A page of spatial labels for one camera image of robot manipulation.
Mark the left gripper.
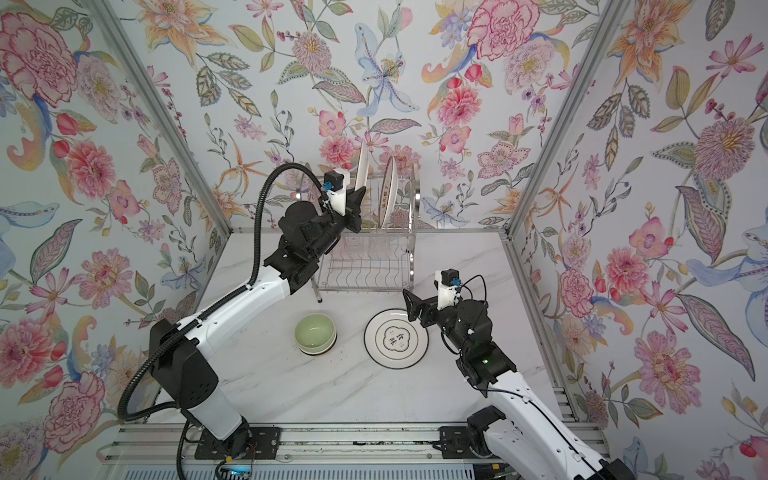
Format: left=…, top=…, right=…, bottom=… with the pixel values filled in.
left=304, top=186, right=366, bottom=263

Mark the patterned plate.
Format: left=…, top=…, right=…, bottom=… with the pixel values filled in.
left=354, top=139, right=370, bottom=190

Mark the white plate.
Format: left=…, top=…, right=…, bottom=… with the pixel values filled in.
left=363, top=309, right=429, bottom=370

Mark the pale green bowl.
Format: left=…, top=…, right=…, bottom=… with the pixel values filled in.
left=294, top=313, right=338, bottom=347

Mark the brown rimmed plate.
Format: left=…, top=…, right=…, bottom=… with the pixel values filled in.
left=379, top=158, right=399, bottom=229

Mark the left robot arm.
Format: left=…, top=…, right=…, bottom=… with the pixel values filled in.
left=148, top=187, right=366, bottom=456

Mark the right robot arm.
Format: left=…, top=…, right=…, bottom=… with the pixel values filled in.
left=403, top=288, right=636, bottom=479

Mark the chrome two-tier dish rack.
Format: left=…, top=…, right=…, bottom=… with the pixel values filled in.
left=311, top=166, right=421, bottom=302

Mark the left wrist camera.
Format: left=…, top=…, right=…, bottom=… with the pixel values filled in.
left=322, top=169, right=350, bottom=217

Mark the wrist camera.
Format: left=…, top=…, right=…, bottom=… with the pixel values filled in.
left=322, top=169, right=350, bottom=217
left=434, top=269, right=462, bottom=311

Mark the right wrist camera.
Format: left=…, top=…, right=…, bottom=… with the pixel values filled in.
left=434, top=269, right=462, bottom=311

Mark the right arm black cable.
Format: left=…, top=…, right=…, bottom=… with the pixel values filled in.
left=440, top=274, right=607, bottom=480

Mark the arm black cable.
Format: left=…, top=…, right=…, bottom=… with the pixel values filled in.
left=116, top=162, right=328, bottom=422
left=440, top=274, right=607, bottom=480

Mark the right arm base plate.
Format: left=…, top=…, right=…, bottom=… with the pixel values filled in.
left=437, top=425, right=522, bottom=462

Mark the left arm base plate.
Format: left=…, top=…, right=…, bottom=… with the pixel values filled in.
left=194, top=426, right=282, bottom=461

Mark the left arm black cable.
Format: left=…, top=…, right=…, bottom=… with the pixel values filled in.
left=116, top=162, right=328, bottom=422

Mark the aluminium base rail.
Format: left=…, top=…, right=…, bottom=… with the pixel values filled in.
left=96, top=422, right=448, bottom=466

